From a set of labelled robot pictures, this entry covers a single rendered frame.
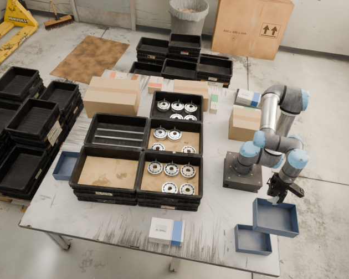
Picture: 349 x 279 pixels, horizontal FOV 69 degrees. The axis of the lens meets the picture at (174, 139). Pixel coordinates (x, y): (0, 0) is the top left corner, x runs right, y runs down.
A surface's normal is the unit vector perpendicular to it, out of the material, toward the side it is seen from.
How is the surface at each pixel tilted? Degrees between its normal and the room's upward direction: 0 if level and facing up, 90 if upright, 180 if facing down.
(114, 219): 0
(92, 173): 0
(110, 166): 0
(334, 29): 90
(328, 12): 90
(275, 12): 81
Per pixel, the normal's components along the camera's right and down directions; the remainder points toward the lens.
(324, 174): 0.06, -0.61
